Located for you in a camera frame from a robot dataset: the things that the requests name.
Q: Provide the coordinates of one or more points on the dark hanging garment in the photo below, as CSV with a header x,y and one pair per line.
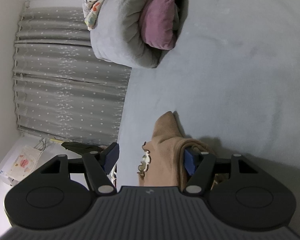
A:
x,y
82,149

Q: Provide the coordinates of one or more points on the grey star curtain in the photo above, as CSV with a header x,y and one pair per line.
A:
x,y
61,90

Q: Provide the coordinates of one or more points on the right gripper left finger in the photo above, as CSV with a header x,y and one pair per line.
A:
x,y
97,168

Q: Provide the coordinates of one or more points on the tan knit sweater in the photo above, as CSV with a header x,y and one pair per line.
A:
x,y
163,160

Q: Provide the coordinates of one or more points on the white wall air conditioner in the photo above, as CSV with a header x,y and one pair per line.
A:
x,y
20,165

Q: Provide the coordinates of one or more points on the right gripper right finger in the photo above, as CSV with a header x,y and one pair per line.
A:
x,y
200,168

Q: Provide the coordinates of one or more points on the pink pillow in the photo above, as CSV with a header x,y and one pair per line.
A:
x,y
157,24

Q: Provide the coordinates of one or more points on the grey folded duvet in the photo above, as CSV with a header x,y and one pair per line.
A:
x,y
116,36

